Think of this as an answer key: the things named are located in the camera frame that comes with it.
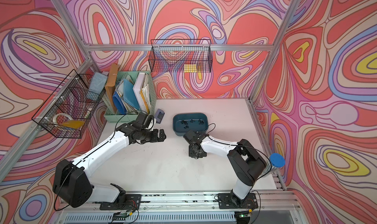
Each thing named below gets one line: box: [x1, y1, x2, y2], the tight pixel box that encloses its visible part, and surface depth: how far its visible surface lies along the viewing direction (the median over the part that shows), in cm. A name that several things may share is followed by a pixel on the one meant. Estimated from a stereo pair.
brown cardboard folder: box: [105, 63, 119, 114], surface depth 90 cm
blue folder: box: [112, 78, 140, 115], surface depth 95 cm
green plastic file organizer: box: [104, 71, 157, 123], surface depth 98 cm
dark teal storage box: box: [172, 112, 209, 137], surface depth 107 cm
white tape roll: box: [53, 112, 74, 125], surface depth 70 cm
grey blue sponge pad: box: [88, 71, 108, 95], surface depth 83 cm
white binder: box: [132, 72, 152, 114], surface depth 96 cm
